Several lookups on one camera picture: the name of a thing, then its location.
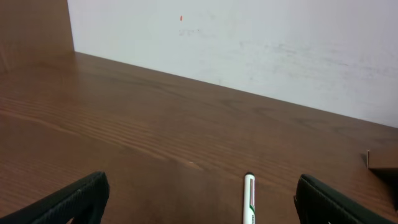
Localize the open cardboard box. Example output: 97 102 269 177
366 147 397 170

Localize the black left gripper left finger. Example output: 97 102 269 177
1 171 109 224

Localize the black cap whiteboard marker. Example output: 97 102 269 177
243 172 256 224

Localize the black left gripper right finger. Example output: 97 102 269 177
294 174 394 224

